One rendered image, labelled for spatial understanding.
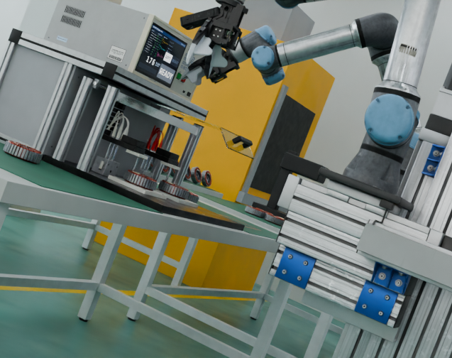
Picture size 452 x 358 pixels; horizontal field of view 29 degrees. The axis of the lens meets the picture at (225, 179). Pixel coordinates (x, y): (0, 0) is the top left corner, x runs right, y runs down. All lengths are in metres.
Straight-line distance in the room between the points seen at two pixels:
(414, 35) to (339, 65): 6.28
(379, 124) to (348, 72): 6.29
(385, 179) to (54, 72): 1.18
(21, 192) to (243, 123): 4.71
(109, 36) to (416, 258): 1.37
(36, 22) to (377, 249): 5.32
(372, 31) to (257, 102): 3.82
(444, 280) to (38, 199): 0.96
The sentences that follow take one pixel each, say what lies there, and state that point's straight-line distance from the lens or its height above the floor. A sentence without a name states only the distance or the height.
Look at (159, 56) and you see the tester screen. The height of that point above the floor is 1.21.
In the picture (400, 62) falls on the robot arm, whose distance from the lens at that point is 2.22.
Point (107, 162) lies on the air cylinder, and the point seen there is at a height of 0.82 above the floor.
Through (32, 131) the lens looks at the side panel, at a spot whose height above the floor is 0.82.
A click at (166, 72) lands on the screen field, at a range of 3.11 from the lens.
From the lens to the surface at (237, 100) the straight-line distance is 6.72.
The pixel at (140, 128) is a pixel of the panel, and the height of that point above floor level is 0.96.
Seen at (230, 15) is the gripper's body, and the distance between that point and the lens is 2.33.
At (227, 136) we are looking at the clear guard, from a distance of 3.09.
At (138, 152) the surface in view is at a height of 0.88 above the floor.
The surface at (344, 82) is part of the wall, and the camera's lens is 8.45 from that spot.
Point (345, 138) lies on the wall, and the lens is 8.33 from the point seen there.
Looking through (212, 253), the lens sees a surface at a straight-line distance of 6.62.
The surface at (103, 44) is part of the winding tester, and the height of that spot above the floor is 1.17.
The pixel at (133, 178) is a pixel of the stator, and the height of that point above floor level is 0.80.
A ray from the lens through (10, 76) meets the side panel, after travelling 3.05.
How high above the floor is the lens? 0.96
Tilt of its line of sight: 1 degrees down
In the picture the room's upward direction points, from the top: 21 degrees clockwise
